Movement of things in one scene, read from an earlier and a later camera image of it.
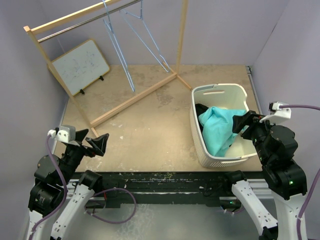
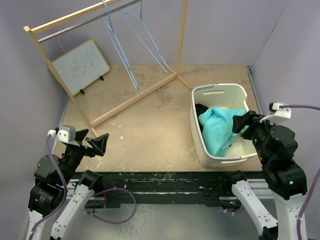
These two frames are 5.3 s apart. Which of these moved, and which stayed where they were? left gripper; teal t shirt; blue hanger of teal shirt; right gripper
Moved: blue hanger of teal shirt
Stayed: left gripper; right gripper; teal t shirt
